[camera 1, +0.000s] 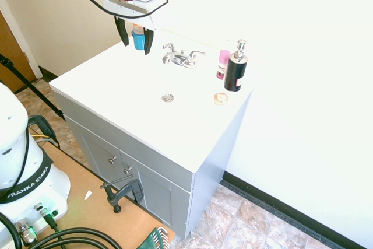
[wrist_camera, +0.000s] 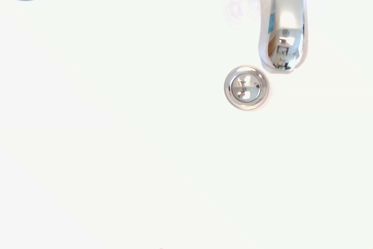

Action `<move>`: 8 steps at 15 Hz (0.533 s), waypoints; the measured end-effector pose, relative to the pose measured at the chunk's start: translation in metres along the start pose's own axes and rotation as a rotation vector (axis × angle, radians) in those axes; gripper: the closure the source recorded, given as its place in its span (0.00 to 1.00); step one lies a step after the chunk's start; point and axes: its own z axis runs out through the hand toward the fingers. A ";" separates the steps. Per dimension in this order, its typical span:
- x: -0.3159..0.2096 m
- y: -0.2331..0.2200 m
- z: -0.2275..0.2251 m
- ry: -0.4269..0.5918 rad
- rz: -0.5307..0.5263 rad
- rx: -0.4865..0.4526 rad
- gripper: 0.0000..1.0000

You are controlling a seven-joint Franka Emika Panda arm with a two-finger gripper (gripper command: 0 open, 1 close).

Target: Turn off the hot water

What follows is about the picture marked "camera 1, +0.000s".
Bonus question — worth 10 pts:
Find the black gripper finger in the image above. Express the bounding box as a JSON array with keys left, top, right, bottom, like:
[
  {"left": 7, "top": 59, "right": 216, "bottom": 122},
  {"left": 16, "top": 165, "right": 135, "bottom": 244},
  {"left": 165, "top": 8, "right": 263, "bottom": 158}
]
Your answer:
[
  {"left": 143, "top": 27, "right": 154, "bottom": 56},
  {"left": 114, "top": 16, "right": 130, "bottom": 47}
]

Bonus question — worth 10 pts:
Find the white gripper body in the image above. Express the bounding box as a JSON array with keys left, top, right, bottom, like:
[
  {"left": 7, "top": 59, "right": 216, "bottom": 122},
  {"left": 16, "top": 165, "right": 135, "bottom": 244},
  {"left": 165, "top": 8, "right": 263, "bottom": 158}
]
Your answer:
[{"left": 100, "top": 0, "right": 156, "bottom": 31}]

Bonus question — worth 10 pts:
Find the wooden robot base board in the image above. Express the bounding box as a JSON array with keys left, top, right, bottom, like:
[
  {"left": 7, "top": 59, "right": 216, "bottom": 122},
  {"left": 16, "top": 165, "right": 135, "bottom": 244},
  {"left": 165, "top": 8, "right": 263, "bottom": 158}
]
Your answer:
[{"left": 29, "top": 141, "right": 175, "bottom": 249}]

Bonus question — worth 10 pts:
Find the blue cup with orange item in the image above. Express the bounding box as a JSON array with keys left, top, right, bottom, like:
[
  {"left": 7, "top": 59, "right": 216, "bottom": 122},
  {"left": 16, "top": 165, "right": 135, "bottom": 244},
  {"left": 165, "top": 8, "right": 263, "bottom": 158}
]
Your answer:
[{"left": 131, "top": 23, "right": 146, "bottom": 51}]

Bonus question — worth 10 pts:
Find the chrome faucet spout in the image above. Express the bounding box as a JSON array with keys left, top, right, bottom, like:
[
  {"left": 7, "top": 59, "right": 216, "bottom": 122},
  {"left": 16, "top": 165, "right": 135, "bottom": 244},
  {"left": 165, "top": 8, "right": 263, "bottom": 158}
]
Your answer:
[{"left": 161, "top": 50, "right": 189, "bottom": 65}]

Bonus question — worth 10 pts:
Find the white vanity sink top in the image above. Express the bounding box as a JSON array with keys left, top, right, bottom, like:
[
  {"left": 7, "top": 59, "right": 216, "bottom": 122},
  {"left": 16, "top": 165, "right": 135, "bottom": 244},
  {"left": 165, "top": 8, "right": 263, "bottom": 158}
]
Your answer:
[{"left": 48, "top": 29, "right": 255, "bottom": 174}]

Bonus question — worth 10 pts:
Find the pink deodorant stick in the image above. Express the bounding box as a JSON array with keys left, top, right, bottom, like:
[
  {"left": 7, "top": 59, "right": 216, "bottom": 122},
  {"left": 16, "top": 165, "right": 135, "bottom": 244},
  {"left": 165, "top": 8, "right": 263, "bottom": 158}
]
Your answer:
[{"left": 216, "top": 50, "right": 231, "bottom": 80}]

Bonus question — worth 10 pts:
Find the round clear soap dish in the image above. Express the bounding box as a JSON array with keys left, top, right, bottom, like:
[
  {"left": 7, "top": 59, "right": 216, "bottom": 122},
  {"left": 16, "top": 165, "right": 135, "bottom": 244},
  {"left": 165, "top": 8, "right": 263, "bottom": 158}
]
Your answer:
[{"left": 213, "top": 92, "right": 229, "bottom": 106}]

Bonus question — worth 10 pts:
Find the black soap dispenser bottle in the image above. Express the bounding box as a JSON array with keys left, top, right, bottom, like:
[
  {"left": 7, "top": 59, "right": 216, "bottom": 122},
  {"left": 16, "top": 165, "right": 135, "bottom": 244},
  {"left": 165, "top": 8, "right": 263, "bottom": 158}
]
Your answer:
[{"left": 223, "top": 39, "right": 249, "bottom": 92}]

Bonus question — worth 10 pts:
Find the brown wooden door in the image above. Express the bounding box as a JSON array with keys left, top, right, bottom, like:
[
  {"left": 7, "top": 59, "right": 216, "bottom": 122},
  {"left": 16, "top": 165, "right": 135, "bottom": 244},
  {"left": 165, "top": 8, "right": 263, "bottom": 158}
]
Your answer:
[{"left": 0, "top": 9, "right": 36, "bottom": 94}]

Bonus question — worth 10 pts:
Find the grey vanity cabinet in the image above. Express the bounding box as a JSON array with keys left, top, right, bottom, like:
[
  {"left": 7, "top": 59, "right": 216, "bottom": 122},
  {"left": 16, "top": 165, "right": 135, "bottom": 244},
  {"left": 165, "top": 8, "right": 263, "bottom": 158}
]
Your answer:
[{"left": 51, "top": 87, "right": 254, "bottom": 240}]

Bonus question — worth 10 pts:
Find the black C-clamp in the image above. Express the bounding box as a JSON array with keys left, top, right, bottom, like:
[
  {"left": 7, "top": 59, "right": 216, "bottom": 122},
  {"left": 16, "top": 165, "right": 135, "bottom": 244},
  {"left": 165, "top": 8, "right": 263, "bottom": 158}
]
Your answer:
[{"left": 100, "top": 174, "right": 145, "bottom": 214}]

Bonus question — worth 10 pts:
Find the green hex key set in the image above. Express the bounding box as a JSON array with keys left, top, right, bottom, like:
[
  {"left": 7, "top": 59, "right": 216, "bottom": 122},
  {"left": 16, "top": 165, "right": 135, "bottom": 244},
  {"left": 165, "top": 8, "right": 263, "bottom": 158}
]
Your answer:
[{"left": 136, "top": 227, "right": 169, "bottom": 249}]

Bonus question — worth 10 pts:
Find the black camera tripod leg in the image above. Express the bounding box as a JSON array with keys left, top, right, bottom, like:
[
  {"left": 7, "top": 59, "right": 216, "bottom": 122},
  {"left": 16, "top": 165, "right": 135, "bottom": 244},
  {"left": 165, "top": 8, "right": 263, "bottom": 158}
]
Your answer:
[{"left": 0, "top": 53, "right": 66, "bottom": 121}]

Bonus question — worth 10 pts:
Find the thick black cable bundle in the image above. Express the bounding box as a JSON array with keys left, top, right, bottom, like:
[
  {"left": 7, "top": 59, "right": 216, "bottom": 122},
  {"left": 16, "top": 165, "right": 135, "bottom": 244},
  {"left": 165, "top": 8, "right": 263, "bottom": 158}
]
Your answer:
[{"left": 0, "top": 211, "right": 123, "bottom": 249}]

